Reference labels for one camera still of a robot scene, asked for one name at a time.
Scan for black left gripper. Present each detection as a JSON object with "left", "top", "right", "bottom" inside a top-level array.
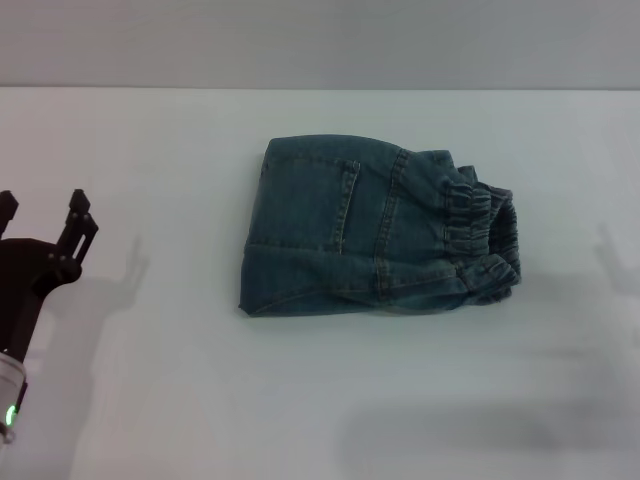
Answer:
[{"left": 0, "top": 188, "right": 100, "bottom": 362}]

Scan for blue denim shorts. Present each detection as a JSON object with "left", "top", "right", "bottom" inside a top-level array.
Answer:
[{"left": 235, "top": 134, "right": 524, "bottom": 318}]

